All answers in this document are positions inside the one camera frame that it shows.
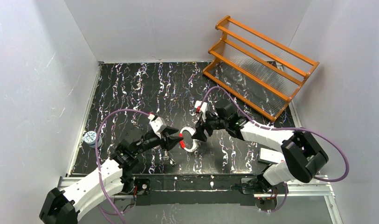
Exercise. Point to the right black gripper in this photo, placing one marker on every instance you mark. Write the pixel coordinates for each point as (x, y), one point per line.
(207, 124)

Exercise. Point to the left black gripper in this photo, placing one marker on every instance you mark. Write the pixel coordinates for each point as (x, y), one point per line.
(164, 138)

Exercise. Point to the white red keyring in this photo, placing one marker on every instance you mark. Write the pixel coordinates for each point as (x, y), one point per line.
(189, 145)

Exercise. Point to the silver key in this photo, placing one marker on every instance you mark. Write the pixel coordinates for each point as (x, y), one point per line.
(168, 159)

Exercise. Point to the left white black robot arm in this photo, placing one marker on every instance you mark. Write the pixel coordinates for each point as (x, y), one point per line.
(70, 204)

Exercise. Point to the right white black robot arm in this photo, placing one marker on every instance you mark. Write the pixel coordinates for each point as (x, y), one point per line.
(303, 156)

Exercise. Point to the white box with red mark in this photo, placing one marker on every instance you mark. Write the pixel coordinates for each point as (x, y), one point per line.
(268, 156)

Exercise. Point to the small blue white jar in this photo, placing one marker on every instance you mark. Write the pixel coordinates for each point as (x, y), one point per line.
(90, 139)

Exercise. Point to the orange wooden rack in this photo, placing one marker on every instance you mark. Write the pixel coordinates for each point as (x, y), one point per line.
(260, 71)

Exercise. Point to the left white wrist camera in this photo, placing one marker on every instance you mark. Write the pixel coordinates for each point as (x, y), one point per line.
(157, 124)

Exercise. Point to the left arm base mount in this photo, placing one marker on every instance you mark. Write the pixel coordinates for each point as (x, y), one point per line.
(136, 186)

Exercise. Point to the aluminium frame rail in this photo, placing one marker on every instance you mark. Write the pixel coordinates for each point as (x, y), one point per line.
(223, 182)

